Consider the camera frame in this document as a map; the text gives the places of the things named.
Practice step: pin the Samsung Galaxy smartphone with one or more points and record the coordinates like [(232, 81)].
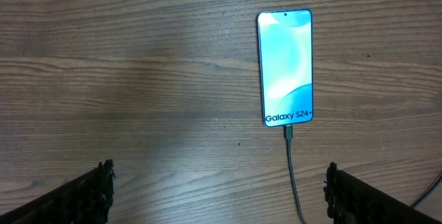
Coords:
[(285, 48)]

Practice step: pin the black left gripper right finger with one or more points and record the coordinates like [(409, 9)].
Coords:
[(351, 201)]

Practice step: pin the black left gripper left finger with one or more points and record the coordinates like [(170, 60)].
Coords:
[(86, 199)]

